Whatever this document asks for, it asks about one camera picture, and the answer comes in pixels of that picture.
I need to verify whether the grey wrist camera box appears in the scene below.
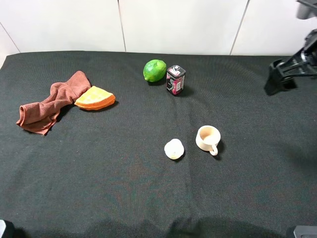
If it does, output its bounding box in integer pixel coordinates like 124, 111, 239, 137
297, 0, 317, 20

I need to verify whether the beige wooden cup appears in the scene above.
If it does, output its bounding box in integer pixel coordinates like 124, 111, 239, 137
196, 125, 221, 156

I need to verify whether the green lime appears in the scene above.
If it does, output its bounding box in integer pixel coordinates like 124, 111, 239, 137
143, 59, 166, 83

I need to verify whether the small white garlic toy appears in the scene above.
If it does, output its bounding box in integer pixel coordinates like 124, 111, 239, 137
164, 139, 185, 160

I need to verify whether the black table cloth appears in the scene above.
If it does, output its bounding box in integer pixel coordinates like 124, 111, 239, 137
0, 52, 317, 238

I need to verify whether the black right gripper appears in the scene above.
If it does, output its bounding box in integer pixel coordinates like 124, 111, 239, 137
264, 29, 317, 96

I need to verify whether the brown crumpled cloth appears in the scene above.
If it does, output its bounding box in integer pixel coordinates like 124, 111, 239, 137
16, 71, 91, 135

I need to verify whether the orange waffle wedge toy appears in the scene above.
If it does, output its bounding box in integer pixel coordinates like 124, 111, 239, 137
74, 86, 116, 111

